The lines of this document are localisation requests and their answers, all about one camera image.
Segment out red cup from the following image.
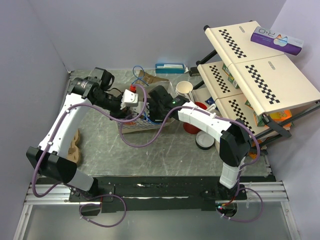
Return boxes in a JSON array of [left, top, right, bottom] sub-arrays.
[[183, 101, 207, 135]]

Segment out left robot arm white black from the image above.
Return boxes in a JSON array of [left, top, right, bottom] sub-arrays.
[[26, 67, 147, 201]]

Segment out orange snack packet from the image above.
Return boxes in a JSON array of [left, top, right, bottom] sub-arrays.
[[248, 139, 268, 159]]

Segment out green snack boxes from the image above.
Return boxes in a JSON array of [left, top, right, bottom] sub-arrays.
[[222, 63, 240, 89]]

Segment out stack of paper cups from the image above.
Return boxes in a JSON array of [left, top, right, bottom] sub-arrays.
[[175, 81, 194, 102]]

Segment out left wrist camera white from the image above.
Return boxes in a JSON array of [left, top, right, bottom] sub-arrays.
[[120, 89, 139, 110]]

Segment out purple cable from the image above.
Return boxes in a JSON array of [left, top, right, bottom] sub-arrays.
[[32, 84, 148, 227], [118, 106, 265, 223]]

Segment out teal blue box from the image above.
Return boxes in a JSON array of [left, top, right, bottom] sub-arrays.
[[155, 63, 189, 74]]

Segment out blue checkered paper bag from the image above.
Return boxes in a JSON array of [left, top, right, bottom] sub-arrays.
[[116, 65, 176, 134]]

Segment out cream checkered tiered shelf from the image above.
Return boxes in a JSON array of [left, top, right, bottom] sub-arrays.
[[196, 21, 320, 143]]

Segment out brown coffee bean pouch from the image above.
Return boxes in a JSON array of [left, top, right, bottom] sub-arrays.
[[136, 70, 169, 86]]

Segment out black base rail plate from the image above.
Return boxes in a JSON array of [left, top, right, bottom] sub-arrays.
[[69, 176, 247, 213]]

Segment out purple white box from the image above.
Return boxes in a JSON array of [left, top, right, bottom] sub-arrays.
[[250, 26, 304, 56]]

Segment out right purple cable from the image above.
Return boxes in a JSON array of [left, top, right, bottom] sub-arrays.
[[118, 106, 265, 223]]

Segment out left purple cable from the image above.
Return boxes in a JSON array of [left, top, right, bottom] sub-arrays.
[[32, 84, 148, 227]]

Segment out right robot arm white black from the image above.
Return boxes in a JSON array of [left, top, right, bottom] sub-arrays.
[[149, 85, 251, 199]]

